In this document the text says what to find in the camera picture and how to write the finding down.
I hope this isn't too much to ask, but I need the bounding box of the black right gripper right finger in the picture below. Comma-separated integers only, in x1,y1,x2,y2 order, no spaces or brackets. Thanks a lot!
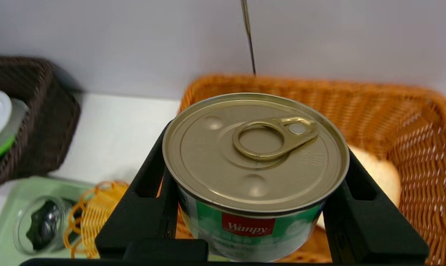
322,148,429,265

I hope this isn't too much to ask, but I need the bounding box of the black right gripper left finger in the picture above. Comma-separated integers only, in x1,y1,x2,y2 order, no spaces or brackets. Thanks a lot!
95,121,180,259

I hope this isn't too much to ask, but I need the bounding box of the orange wicker basket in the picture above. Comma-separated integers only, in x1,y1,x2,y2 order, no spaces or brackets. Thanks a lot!
176,74,446,266

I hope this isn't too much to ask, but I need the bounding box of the light green plastic tray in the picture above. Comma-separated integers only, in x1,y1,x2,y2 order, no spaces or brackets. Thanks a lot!
0,176,98,266

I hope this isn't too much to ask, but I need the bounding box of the glass cup with black handle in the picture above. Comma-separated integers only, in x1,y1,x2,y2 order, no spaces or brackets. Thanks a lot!
14,195,78,256

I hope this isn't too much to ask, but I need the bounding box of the pasta spoon with green handle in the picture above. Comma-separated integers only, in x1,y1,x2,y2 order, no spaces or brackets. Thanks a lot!
0,135,17,163

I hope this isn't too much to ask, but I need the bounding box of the tin can with gold lid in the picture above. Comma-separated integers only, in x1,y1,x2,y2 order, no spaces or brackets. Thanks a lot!
162,92,350,263

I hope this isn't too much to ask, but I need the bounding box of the slice of white bread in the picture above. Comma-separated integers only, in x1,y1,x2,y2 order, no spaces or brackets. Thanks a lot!
315,145,402,230

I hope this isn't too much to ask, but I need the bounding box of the small yellow wicker basket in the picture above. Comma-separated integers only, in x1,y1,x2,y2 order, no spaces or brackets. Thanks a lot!
63,180,132,259

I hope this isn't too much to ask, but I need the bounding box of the dark brown wicker basket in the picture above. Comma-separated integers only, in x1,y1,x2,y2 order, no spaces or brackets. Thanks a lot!
0,55,81,191

